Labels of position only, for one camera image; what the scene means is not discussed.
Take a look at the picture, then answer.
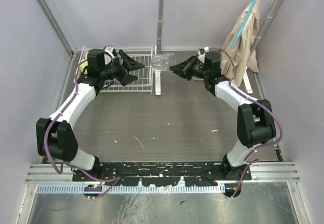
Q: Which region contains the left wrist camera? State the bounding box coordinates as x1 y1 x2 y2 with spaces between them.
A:
103 45 116 65

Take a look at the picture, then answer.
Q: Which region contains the metal clothes rack frame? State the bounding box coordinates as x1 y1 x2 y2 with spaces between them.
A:
154 0 284 96

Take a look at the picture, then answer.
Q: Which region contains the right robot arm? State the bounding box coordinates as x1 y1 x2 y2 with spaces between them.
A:
170 50 276 180

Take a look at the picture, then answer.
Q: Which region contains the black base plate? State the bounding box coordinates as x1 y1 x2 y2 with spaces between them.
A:
87 162 245 187

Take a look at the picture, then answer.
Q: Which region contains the clear plastic cup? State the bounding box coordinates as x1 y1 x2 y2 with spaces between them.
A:
151 53 176 71

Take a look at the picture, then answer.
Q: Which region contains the yellow mug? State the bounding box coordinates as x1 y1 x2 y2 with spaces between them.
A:
79 60 88 75

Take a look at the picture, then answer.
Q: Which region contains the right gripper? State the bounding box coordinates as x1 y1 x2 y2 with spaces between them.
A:
169 55 209 82

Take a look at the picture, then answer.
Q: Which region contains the blue cable duct strip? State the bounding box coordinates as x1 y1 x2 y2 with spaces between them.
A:
36 183 225 195

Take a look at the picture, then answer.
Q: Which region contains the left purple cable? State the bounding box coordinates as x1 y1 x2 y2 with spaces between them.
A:
43 61 122 199

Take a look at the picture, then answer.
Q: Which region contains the beige cloth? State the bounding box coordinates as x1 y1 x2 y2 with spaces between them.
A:
221 0 260 87

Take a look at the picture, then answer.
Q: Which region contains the blue clothes hanger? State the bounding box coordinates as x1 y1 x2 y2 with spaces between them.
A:
231 0 257 48

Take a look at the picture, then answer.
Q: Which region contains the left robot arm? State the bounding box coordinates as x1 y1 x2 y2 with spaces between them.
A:
36 46 145 181

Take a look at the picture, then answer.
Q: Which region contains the white wire dish rack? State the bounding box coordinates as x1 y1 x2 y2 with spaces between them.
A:
74 45 154 93

